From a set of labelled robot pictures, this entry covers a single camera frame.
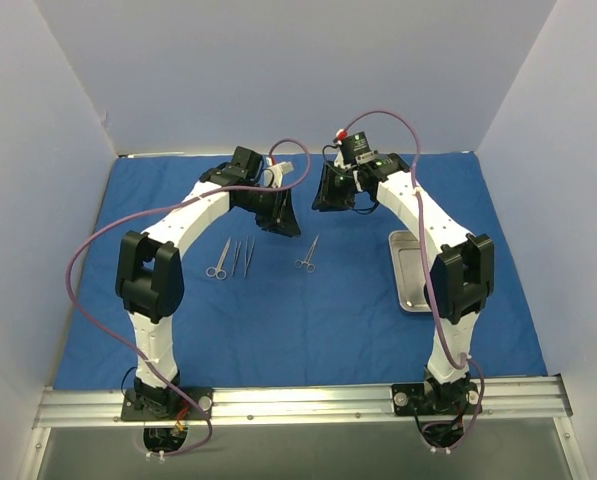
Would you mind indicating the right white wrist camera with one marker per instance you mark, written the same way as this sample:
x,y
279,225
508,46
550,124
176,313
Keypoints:
x,y
340,136

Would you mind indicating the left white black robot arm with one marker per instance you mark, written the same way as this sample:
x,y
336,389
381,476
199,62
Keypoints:
x,y
149,278

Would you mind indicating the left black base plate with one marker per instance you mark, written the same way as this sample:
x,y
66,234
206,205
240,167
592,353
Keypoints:
x,y
166,405

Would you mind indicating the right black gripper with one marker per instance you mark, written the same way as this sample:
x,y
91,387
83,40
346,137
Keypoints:
x,y
334,189

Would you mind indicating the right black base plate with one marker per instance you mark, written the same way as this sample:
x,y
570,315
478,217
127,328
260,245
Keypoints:
x,y
424,399

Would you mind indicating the steel surgical forceps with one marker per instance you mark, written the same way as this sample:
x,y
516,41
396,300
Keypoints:
x,y
249,250

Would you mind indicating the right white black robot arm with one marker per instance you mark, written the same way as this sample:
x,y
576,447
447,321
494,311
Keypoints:
x,y
457,266

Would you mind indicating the stainless steel instrument tray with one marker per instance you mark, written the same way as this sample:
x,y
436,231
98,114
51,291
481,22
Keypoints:
x,y
408,273

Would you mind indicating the blue surgical cloth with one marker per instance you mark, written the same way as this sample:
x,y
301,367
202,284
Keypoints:
x,y
341,324

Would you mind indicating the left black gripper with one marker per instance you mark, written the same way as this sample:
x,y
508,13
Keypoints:
x,y
276,213

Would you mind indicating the front aluminium rail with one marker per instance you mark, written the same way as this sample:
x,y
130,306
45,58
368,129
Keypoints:
x,y
504,398

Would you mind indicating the thin steel tweezers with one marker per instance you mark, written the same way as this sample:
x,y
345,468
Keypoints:
x,y
236,256

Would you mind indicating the steel hemostat clamp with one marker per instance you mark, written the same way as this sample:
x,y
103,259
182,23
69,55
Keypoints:
x,y
307,262

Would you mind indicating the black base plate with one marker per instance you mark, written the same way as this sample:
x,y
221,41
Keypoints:
x,y
424,399
166,405

